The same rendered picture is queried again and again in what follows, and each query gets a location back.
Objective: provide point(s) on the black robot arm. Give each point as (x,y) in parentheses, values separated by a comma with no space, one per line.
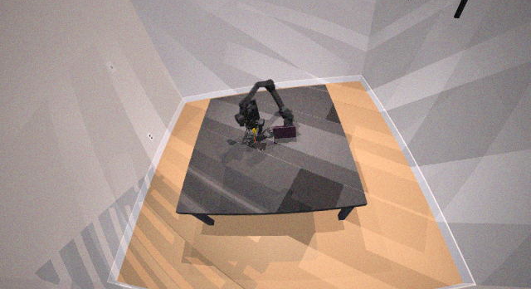
(246,112)

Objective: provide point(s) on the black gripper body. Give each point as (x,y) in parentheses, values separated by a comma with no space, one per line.
(259,122)

